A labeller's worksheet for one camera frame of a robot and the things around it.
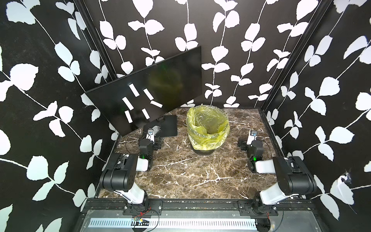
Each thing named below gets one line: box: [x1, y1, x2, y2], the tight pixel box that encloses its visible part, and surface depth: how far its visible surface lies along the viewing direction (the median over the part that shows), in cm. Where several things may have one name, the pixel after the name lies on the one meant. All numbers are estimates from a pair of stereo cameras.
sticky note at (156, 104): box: [149, 100, 164, 109], surface depth 85 cm
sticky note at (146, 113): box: [141, 107, 151, 121], surface depth 85 cm
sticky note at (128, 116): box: [124, 109, 134, 124], surface depth 79 cm
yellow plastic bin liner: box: [186, 104, 230, 151], surface depth 81 cm
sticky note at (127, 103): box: [121, 96, 135, 111], surface depth 72 cm
